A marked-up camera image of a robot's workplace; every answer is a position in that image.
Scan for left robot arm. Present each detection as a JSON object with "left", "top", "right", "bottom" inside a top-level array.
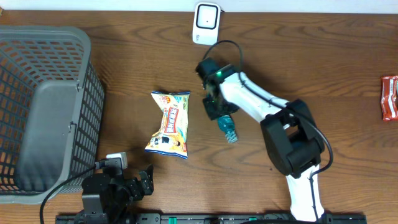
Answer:
[{"left": 73, "top": 164, "right": 154, "bottom": 224}]

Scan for yellow noodle snack bag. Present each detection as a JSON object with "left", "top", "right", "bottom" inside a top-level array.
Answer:
[{"left": 145, "top": 91, "right": 190, "bottom": 159}]

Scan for black cable left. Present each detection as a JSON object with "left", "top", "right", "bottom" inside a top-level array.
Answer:
[{"left": 39, "top": 160, "right": 122, "bottom": 224}]

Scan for teal mouthwash bottle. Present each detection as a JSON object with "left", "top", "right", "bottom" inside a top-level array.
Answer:
[{"left": 217, "top": 115, "right": 238, "bottom": 144}]

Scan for red chocolate bar wrapper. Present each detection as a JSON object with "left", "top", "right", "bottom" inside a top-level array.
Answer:
[{"left": 380, "top": 75, "right": 397, "bottom": 121}]

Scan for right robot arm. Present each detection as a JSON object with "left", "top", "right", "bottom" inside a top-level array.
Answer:
[{"left": 196, "top": 64, "right": 325, "bottom": 222}]

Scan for black cable right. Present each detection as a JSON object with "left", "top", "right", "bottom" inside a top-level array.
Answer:
[{"left": 201, "top": 39, "right": 334, "bottom": 222}]

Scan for black cable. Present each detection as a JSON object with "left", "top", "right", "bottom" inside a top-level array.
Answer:
[
  {"left": 201, "top": 39, "right": 334, "bottom": 222},
  {"left": 39, "top": 160, "right": 122, "bottom": 224}
]

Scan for white barcode scanner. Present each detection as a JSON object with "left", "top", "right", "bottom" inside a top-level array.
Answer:
[{"left": 192, "top": 2, "right": 221, "bottom": 45}]

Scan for grey plastic basket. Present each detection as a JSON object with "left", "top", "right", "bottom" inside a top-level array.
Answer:
[{"left": 1, "top": 26, "right": 104, "bottom": 204}]

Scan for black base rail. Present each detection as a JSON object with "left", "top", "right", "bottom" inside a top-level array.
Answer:
[{"left": 55, "top": 212, "right": 368, "bottom": 224}]

